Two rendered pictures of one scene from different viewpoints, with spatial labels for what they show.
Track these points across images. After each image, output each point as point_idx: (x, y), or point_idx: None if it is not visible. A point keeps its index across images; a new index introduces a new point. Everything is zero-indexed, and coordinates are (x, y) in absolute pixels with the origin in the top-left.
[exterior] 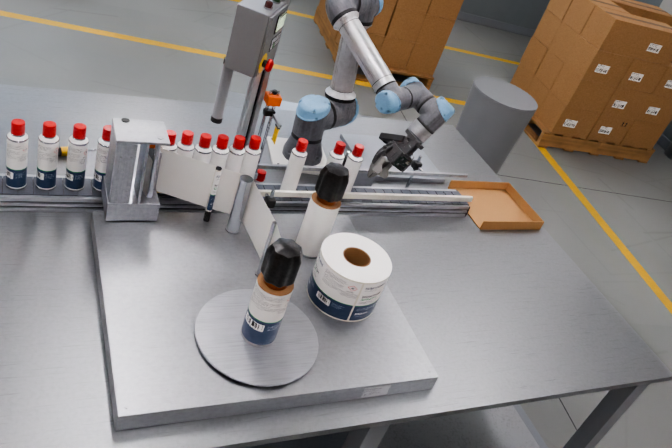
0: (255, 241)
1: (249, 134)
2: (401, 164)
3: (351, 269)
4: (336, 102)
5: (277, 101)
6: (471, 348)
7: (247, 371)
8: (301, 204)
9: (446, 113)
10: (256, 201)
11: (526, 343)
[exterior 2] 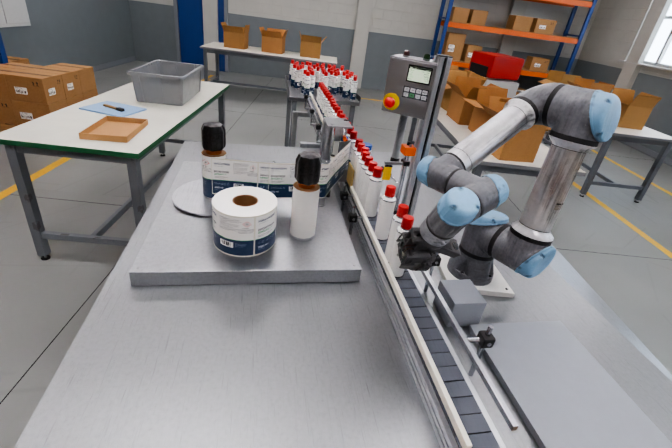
0: (292, 194)
1: (407, 187)
2: (401, 252)
3: (230, 194)
4: (509, 229)
5: (403, 149)
6: (157, 342)
7: (188, 187)
8: (367, 243)
9: (441, 202)
10: None
11: (128, 430)
